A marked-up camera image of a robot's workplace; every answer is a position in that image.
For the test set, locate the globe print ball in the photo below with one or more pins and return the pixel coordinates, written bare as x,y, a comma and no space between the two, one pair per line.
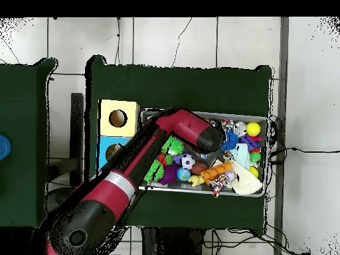
184,174

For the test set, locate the light teal knitted cloth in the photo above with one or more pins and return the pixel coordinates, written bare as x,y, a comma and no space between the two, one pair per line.
242,156

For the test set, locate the cream knitted cloth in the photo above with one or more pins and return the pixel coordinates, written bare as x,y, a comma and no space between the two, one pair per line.
245,181

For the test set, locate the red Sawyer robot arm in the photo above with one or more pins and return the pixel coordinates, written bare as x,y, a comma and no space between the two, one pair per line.
183,125

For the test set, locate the wooden box with three holes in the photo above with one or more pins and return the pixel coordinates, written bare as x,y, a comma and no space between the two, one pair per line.
106,114

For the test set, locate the shallow clear mesh bin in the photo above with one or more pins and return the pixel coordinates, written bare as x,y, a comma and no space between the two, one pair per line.
264,183

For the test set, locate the green spiky ball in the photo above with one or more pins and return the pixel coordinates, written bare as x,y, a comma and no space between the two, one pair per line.
173,145

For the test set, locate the black and white soccer ball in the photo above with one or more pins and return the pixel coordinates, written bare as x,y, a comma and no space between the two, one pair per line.
187,161

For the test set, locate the purple spiky ball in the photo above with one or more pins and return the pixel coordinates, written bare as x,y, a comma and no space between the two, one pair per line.
170,174

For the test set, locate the green furry ball with eyes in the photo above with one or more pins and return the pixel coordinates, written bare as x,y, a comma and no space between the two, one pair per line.
155,172

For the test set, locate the orange toy building block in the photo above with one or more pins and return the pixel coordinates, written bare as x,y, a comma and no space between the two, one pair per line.
217,171

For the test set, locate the dark green table cloth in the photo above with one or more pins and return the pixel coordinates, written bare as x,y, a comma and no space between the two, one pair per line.
32,159
186,85

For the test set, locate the blue spiky ball with eyes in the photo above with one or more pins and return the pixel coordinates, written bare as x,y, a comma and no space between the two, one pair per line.
231,141

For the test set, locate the plain yellow ball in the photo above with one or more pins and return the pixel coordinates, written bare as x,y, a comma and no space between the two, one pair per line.
254,129

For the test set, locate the yellow smiley face ball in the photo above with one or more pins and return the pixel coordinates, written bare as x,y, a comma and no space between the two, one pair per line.
254,172

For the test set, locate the blue round disc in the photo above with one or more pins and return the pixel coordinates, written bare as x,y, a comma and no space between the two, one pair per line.
4,147

